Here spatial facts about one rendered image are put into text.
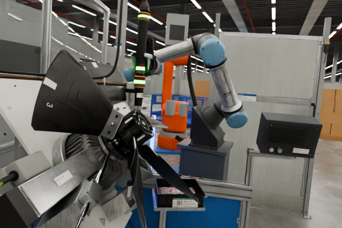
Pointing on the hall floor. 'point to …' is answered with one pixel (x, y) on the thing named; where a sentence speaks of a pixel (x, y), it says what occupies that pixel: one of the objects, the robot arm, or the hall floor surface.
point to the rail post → (245, 214)
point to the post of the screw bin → (162, 219)
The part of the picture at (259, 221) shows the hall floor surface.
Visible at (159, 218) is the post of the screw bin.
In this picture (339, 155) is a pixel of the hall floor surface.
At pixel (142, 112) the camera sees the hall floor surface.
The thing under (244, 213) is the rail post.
